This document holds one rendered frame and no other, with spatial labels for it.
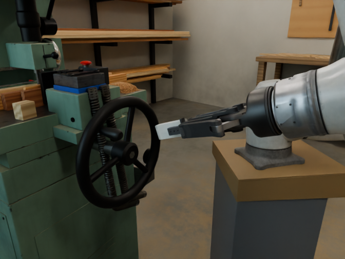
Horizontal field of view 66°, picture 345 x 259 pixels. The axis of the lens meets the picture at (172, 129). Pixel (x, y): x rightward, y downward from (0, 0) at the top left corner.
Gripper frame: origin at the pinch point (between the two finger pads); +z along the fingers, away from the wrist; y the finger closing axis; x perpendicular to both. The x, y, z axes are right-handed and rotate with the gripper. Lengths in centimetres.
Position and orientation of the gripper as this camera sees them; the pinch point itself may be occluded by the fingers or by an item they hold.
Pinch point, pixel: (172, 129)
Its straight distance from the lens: 51.7
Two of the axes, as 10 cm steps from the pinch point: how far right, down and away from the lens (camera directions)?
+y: -5.5, 2.9, -7.8
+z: -7.8, 1.4, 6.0
